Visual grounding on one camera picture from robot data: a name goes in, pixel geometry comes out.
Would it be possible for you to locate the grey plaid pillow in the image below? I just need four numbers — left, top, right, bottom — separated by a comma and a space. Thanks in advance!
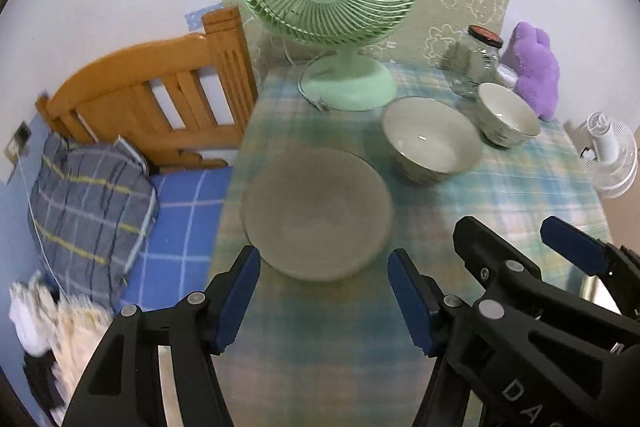
27, 137, 160, 308

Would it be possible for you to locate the wooden headboard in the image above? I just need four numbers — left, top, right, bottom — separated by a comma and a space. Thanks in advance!
36, 6, 258, 170

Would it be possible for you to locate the white lace cloth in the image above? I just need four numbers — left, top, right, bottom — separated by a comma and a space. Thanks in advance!
9, 274, 116, 408

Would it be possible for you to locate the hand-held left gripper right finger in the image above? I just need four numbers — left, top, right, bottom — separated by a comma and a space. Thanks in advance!
387, 249, 481, 427

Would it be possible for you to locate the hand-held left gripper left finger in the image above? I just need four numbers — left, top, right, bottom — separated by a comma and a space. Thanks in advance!
62, 245, 262, 427

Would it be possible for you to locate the purple plush toy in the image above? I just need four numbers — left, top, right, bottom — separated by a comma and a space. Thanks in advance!
501, 22, 561, 122

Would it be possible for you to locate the glass jar with dark lid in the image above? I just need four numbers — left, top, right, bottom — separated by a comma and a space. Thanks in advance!
447, 25, 503, 98

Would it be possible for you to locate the black cloth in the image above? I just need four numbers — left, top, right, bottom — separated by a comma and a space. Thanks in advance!
22, 349, 71, 423

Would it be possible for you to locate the white floor fan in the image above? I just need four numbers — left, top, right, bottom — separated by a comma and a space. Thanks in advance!
577, 111, 640, 200

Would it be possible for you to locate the pastel plaid tablecloth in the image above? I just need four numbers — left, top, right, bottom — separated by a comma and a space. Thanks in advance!
205, 59, 615, 427

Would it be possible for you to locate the wall socket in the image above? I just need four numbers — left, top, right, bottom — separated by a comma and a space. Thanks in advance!
4, 121, 32, 162

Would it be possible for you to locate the floral ceramic bowl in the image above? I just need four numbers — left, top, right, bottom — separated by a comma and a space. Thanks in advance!
381, 97, 483, 186
475, 83, 542, 149
241, 148, 394, 283

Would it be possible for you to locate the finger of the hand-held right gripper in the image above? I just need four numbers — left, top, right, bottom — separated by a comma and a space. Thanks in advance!
541, 216, 640, 323
452, 216, 544, 324

